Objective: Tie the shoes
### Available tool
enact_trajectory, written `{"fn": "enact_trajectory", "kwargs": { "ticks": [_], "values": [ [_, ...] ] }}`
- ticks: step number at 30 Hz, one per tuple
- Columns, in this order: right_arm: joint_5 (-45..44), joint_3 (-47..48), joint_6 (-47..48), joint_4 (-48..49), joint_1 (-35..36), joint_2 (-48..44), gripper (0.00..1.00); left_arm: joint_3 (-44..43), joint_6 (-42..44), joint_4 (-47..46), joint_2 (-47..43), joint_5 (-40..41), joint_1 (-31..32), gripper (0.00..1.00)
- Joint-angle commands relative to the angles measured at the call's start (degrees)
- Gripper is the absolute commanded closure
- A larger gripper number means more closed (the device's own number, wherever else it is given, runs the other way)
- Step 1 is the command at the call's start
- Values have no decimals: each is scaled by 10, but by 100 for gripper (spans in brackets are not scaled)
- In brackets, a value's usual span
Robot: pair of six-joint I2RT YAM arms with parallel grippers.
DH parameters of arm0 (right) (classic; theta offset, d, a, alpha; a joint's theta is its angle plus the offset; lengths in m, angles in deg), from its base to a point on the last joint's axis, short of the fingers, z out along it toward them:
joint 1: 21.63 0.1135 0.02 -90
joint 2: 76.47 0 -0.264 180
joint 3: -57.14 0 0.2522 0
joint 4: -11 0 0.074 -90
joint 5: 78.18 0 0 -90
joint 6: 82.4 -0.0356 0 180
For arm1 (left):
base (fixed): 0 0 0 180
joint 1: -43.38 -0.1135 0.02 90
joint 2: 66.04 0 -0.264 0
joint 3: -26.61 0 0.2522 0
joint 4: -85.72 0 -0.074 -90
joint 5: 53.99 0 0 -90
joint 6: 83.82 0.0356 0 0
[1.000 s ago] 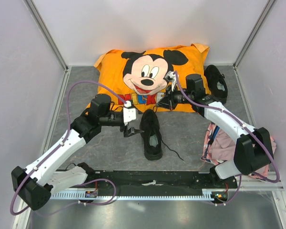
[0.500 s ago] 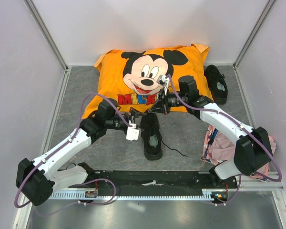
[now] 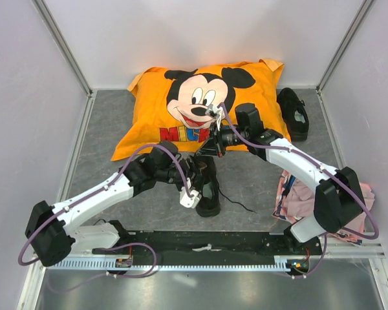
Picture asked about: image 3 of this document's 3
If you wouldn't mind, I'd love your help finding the aluminium frame post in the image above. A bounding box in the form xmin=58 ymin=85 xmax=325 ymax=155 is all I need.
xmin=32 ymin=0 xmax=93 ymax=98
xmin=316 ymin=0 xmax=375 ymax=94

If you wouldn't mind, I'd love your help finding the pink crumpled cloth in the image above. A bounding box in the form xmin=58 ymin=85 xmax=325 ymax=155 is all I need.
xmin=272 ymin=170 xmax=375 ymax=245

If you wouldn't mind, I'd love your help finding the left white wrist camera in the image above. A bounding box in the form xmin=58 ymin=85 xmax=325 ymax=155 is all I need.
xmin=180 ymin=188 xmax=201 ymax=209

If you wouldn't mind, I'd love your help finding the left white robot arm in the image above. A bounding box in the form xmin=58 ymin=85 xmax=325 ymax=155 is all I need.
xmin=18 ymin=141 xmax=202 ymax=267

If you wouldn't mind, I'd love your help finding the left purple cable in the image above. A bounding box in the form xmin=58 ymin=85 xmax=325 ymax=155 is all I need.
xmin=17 ymin=143 xmax=193 ymax=293

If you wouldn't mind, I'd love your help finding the white tape scrap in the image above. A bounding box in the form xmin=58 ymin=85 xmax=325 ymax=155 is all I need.
xmin=192 ymin=243 xmax=222 ymax=253

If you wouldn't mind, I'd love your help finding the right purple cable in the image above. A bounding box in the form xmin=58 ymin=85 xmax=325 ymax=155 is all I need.
xmin=219 ymin=103 xmax=380 ymax=240

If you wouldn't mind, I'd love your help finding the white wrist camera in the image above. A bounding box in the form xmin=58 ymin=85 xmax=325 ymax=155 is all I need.
xmin=180 ymin=188 xmax=201 ymax=209
xmin=206 ymin=103 xmax=225 ymax=130

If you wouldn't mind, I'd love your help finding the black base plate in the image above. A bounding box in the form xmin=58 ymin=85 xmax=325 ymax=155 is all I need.
xmin=92 ymin=231 xmax=322 ymax=266

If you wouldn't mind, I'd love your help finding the right aluminium frame post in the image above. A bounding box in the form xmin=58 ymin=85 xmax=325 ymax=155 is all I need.
xmin=316 ymin=0 xmax=375 ymax=94

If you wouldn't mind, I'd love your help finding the grey slotted cable duct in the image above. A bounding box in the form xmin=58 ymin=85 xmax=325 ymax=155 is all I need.
xmin=48 ymin=256 xmax=308 ymax=273

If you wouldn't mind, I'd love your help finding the orange Mickey Mouse pillow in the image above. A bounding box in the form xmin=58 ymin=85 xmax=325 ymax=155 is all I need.
xmin=111 ymin=59 xmax=290 ymax=161

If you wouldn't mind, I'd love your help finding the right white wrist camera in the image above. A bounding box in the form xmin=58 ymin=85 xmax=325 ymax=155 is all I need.
xmin=206 ymin=103 xmax=225 ymax=130

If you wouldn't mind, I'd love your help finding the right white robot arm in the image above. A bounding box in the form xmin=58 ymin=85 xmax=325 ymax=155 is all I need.
xmin=197 ymin=103 xmax=367 ymax=254

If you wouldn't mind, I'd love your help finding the left aluminium frame post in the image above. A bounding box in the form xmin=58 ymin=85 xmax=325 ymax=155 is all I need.
xmin=32 ymin=0 xmax=93 ymax=98

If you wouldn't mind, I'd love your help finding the black sneaker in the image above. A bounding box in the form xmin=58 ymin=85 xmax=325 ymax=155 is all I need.
xmin=187 ymin=153 xmax=258 ymax=218
xmin=277 ymin=88 xmax=310 ymax=142

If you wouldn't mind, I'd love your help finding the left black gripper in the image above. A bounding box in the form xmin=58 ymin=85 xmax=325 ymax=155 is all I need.
xmin=156 ymin=155 xmax=206 ymax=196

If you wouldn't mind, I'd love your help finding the purple cable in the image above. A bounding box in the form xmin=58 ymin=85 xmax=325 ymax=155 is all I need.
xmin=219 ymin=103 xmax=380 ymax=240
xmin=17 ymin=143 xmax=193 ymax=293

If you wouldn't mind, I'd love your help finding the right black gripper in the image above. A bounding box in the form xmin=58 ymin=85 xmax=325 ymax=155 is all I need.
xmin=197 ymin=121 xmax=248 ymax=158

